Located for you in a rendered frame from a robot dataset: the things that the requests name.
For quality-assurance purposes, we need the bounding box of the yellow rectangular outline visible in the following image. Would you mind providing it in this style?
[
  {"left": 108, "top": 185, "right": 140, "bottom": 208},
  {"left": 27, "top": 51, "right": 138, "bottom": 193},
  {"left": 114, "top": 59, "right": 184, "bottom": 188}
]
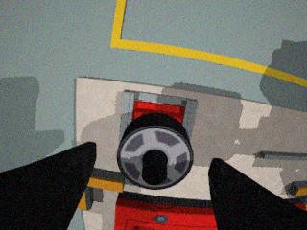
[{"left": 110, "top": 0, "right": 307, "bottom": 87}]

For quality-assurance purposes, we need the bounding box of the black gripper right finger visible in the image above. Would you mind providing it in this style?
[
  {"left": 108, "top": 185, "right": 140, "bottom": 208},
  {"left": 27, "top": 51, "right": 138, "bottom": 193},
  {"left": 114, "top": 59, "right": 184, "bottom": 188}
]
[{"left": 207, "top": 157, "right": 307, "bottom": 230}]

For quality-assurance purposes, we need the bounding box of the black rubber tyre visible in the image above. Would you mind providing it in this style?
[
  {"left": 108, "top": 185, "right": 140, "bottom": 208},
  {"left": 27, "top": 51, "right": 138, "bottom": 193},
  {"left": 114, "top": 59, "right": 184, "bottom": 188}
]
[{"left": 116, "top": 114, "right": 193, "bottom": 191}]

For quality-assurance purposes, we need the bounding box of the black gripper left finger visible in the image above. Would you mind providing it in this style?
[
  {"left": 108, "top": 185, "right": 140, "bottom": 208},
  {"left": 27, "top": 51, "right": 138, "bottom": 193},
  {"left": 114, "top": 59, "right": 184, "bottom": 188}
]
[{"left": 0, "top": 141, "right": 97, "bottom": 230}]

